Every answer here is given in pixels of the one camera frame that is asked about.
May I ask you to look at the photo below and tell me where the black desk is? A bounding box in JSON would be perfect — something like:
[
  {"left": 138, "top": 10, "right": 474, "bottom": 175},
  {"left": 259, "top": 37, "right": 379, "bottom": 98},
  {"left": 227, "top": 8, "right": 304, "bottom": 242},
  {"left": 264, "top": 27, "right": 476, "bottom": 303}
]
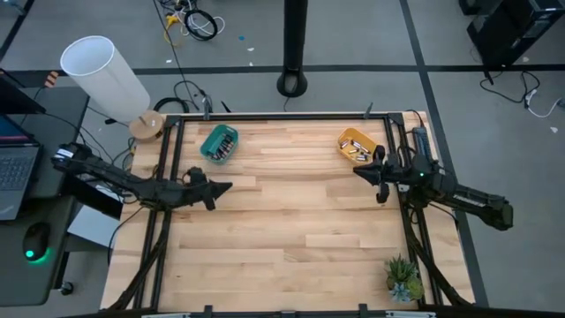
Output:
[{"left": 0, "top": 86, "right": 92, "bottom": 307}]

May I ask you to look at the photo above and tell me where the black coiled floor cable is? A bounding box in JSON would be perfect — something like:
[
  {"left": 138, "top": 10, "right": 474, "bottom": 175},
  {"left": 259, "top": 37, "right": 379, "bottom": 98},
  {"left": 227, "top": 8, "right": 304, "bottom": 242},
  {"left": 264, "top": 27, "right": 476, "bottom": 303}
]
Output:
[{"left": 182, "top": 8, "right": 220, "bottom": 42}]

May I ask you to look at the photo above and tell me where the grey flat box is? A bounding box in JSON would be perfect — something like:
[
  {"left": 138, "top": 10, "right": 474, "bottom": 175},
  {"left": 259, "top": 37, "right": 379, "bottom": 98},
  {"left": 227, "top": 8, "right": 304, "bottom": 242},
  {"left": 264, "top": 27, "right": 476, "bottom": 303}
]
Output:
[{"left": 67, "top": 204, "right": 112, "bottom": 249}]

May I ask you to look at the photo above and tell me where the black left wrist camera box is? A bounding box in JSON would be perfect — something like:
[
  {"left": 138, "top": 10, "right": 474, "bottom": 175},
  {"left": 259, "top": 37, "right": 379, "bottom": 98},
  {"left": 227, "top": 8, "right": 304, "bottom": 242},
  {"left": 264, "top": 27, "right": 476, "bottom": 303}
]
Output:
[{"left": 186, "top": 166, "right": 209, "bottom": 185}]

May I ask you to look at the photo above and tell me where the black equipment cabinet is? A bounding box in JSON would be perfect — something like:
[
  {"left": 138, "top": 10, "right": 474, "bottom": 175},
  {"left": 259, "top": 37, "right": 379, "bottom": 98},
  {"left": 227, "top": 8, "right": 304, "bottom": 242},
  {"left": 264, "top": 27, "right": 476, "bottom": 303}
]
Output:
[{"left": 456, "top": 0, "right": 565, "bottom": 70}]

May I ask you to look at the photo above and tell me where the potted succulent plant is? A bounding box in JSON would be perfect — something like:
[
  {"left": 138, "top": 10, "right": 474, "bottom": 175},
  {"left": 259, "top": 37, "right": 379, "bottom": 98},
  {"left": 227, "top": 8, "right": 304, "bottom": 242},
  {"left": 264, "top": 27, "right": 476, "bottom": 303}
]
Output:
[{"left": 382, "top": 254, "right": 426, "bottom": 306}]

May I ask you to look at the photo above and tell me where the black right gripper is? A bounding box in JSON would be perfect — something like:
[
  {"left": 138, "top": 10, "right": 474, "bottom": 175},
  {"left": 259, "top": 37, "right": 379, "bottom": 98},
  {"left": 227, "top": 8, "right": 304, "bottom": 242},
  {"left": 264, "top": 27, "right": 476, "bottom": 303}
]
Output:
[{"left": 352, "top": 144, "right": 401, "bottom": 205}]

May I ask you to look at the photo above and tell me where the dark laptop computer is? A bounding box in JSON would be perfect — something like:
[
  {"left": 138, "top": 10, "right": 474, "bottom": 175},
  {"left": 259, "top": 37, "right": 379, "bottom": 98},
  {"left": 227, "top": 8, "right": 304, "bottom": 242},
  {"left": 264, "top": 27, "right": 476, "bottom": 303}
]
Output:
[{"left": 0, "top": 113, "right": 44, "bottom": 222}]

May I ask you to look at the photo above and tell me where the white adapter cable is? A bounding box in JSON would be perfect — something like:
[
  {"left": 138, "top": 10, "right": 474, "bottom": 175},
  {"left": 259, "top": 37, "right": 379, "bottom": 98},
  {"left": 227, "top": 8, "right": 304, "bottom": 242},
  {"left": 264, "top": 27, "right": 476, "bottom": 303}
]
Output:
[{"left": 524, "top": 87, "right": 565, "bottom": 119}]

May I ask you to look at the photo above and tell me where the black looped floor cable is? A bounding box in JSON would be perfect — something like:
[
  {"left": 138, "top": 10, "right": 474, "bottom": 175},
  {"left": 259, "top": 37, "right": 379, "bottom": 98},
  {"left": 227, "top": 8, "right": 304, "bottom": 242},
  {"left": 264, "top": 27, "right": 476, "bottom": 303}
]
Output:
[{"left": 478, "top": 69, "right": 542, "bottom": 105}]

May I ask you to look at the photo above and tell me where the long black floor cable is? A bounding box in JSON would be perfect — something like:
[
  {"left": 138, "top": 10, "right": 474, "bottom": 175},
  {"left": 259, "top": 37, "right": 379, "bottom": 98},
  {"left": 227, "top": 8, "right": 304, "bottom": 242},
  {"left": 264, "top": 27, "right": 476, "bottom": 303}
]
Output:
[{"left": 151, "top": 0, "right": 198, "bottom": 111}]

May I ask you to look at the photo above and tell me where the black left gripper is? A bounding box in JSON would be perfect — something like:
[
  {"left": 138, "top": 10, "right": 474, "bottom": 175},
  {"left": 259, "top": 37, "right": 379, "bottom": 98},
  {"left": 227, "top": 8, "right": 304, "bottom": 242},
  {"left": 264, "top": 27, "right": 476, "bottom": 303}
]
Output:
[{"left": 175, "top": 178, "right": 234, "bottom": 212}]

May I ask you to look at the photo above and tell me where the thick black cable coil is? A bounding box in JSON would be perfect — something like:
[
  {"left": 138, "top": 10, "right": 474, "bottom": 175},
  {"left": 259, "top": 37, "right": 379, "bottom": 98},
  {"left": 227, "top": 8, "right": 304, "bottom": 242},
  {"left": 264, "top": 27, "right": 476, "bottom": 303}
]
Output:
[{"left": 152, "top": 95, "right": 192, "bottom": 115}]

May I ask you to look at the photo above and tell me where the teal plastic bin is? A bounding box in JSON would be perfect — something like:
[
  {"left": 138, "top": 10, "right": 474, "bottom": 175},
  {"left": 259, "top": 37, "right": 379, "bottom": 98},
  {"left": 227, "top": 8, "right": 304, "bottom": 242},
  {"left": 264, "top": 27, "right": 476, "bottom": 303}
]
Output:
[{"left": 199, "top": 124, "right": 240, "bottom": 166}]

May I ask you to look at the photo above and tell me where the black desk monitor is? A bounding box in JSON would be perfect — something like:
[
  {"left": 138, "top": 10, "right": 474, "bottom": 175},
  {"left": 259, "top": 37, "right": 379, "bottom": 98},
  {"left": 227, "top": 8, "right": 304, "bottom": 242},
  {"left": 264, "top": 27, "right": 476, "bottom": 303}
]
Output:
[{"left": 0, "top": 70, "right": 48, "bottom": 117}]

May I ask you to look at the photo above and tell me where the white lamp with wooden base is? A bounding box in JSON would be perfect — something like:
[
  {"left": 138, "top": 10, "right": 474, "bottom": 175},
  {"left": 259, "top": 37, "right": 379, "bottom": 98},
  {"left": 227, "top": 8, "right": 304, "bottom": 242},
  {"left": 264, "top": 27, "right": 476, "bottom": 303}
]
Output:
[{"left": 58, "top": 34, "right": 166, "bottom": 144}]

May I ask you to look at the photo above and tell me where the yellow plastic bin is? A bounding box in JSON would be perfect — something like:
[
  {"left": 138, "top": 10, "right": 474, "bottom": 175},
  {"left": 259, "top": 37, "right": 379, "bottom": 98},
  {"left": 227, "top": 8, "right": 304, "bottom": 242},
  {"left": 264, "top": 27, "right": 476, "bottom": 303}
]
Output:
[{"left": 336, "top": 127, "right": 380, "bottom": 166}]

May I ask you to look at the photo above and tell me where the black slanted panel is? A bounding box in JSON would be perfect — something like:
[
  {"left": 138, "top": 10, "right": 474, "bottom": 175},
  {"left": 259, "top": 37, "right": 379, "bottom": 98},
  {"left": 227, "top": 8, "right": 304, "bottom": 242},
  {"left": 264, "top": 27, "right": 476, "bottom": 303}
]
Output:
[{"left": 60, "top": 173, "right": 125, "bottom": 221}]

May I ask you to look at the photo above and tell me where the yellow floor cable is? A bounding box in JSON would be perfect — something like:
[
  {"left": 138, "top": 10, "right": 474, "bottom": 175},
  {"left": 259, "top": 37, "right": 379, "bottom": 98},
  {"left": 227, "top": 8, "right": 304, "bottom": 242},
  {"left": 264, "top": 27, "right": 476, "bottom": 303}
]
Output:
[{"left": 162, "top": 11, "right": 185, "bottom": 48}]

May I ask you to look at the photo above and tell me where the black floor tower post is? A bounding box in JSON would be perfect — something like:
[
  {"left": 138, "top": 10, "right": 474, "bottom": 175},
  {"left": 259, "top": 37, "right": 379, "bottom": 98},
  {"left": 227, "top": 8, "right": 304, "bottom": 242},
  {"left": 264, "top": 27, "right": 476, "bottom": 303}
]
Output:
[{"left": 276, "top": 0, "right": 309, "bottom": 99}]

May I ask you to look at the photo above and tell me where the black computer mouse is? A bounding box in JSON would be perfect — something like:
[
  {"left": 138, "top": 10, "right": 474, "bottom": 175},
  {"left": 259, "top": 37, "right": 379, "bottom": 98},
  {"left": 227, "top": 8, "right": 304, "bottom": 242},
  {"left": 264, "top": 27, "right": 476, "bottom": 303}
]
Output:
[{"left": 22, "top": 221, "right": 52, "bottom": 262}]

